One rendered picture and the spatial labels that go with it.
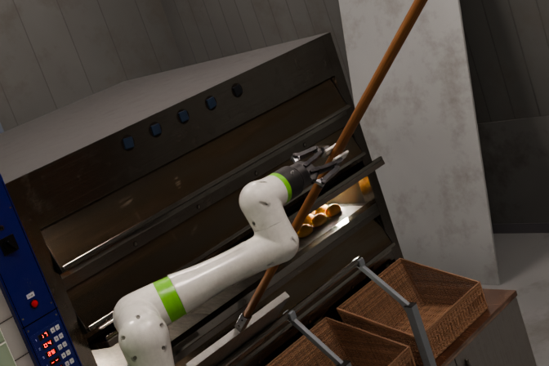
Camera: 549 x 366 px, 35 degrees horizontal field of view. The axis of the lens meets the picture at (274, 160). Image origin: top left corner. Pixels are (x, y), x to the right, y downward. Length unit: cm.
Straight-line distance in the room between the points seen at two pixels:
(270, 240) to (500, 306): 236
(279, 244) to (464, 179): 386
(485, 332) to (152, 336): 257
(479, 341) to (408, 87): 243
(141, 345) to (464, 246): 430
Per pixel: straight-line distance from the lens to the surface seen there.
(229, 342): 332
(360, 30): 653
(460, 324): 436
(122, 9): 834
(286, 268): 415
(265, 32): 771
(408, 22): 229
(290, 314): 365
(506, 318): 460
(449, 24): 606
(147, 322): 217
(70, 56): 795
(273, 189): 235
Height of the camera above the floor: 256
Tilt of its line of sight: 13 degrees down
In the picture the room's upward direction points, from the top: 19 degrees counter-clockwise
